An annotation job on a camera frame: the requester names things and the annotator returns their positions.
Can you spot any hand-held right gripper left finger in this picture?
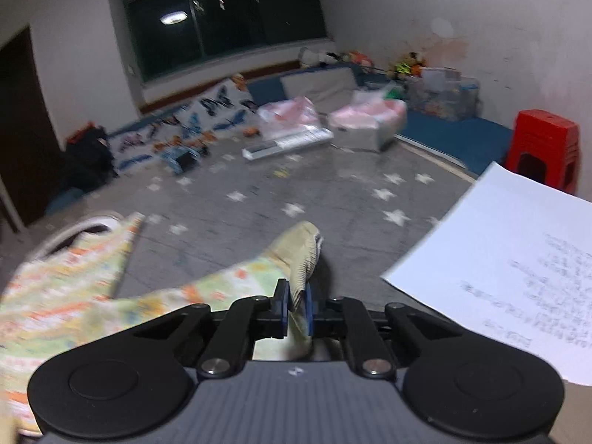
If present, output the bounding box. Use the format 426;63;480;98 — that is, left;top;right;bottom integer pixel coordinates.
133;279;290;378

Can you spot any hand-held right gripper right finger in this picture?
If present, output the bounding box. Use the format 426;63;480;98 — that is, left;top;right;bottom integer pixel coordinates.
304;285;465;377

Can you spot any floral print garment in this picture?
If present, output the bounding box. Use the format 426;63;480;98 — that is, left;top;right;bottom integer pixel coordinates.
0;212;324;437

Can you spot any pink clothes plastic bag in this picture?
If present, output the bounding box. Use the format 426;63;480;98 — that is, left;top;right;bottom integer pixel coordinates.
256;96;321;141

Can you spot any grey star pattern rug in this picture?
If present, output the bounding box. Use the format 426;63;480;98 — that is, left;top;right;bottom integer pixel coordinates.
9;132;486;315

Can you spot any white keyboard piano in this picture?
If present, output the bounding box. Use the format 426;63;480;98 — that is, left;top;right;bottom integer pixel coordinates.
242;128;334;162

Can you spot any blue toy box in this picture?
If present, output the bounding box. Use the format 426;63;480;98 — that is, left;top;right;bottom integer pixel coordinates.
161;147;202;175

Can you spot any pink bedding storage bag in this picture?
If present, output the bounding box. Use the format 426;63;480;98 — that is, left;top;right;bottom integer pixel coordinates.
327;89;408;152

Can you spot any white printed paper sheet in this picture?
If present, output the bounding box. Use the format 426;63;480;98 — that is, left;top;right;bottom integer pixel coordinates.
380;161;592;386

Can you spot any butterfly print blanket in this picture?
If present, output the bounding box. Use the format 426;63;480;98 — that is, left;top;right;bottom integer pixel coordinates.
107;78;260;175

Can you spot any grey cushion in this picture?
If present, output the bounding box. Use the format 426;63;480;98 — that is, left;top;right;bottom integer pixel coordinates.
280;67;358;107

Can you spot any black backpack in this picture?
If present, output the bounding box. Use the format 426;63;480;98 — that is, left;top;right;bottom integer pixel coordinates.
63;121;116;190

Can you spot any white plush toy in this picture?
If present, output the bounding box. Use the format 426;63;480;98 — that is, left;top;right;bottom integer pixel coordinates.
299;46;343;69

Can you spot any clear plastic toy bin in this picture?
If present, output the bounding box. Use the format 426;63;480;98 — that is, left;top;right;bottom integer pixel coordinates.
406;68;482;122

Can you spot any pile of plush toys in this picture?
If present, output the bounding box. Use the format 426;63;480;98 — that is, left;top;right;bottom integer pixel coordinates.
387;51;427;80

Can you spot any red plastic stool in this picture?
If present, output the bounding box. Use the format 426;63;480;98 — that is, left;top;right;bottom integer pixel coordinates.
504;109;581;195

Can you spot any dark window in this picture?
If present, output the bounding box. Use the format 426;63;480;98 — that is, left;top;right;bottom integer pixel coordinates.
118;0;328;82

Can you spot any dark wooden door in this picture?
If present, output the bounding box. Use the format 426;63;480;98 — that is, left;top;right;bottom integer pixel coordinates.
0;26;63;228

